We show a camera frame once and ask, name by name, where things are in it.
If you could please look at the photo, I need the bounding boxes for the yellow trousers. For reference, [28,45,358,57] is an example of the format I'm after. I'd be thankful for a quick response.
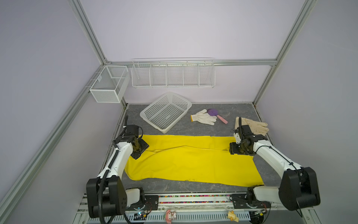
[125,135,264,187]

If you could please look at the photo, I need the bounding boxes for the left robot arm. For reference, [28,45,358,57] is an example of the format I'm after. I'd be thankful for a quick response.
[86,125,149,224]

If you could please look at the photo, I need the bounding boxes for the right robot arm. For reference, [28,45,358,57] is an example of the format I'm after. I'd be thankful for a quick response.
[229,125,321,211]

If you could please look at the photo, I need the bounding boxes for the beige leather glove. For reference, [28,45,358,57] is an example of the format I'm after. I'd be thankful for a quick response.
[241,118,269,136]

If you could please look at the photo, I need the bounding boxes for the white plastic laundry basket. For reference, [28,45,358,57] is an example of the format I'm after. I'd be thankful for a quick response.
[140,92,192,134]

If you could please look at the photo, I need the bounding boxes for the purple and pink brush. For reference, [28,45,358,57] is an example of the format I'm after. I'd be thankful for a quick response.
[207,108,228,124]

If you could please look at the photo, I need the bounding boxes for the white knit glove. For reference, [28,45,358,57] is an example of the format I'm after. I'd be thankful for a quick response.
[190,109,217,126]

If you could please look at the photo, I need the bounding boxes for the yellow duck toy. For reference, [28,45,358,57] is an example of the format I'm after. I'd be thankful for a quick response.
[227,211,240,223]

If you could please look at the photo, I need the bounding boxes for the pink plush toy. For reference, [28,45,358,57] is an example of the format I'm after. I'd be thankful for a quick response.
[165,210,177,224]

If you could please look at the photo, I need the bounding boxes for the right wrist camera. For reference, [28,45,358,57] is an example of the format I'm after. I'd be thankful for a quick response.
[234,132,241,144]

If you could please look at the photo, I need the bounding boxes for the white mesh wall box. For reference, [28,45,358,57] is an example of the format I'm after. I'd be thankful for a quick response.
[89,65,130,103]

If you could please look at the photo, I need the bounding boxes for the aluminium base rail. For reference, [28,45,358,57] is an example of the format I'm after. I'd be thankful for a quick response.
[75,191,314,215]

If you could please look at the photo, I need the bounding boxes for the white wire wall shelf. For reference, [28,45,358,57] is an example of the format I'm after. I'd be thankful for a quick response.
[131,57,216,88]

